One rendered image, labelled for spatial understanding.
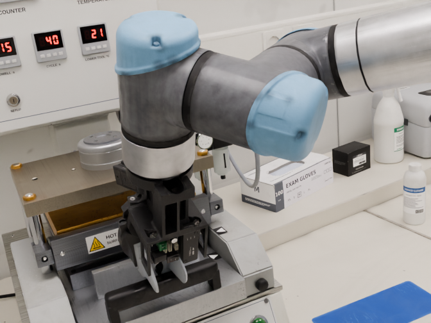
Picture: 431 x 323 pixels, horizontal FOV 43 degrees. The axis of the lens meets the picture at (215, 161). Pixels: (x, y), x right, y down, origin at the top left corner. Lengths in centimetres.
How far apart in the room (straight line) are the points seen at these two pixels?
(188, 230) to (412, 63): 28
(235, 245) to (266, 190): 55
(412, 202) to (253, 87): 93
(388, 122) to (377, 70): 102
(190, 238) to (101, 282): 19
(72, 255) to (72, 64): 33
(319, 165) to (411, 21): 92
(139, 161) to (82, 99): 42
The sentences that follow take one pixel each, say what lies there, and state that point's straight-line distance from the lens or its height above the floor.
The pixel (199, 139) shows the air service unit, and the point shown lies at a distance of 100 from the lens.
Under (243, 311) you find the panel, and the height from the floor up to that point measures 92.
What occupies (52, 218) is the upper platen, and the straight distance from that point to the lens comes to 81.
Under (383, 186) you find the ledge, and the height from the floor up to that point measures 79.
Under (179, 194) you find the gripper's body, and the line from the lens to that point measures 54.
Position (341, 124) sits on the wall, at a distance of 175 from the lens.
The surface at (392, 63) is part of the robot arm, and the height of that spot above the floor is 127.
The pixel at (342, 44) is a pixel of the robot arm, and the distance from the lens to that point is 55.
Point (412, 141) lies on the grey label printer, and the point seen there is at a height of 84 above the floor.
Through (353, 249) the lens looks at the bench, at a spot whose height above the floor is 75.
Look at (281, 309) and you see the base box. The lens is 81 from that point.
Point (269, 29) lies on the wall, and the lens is 147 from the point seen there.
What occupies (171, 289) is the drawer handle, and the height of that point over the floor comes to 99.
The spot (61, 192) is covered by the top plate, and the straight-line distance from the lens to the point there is 75.
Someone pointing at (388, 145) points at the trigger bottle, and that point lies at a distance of 158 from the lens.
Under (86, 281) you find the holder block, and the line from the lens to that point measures 80.
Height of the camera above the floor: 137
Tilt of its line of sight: 20 degrees down
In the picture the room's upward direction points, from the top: 7 degrees counter-clockwise
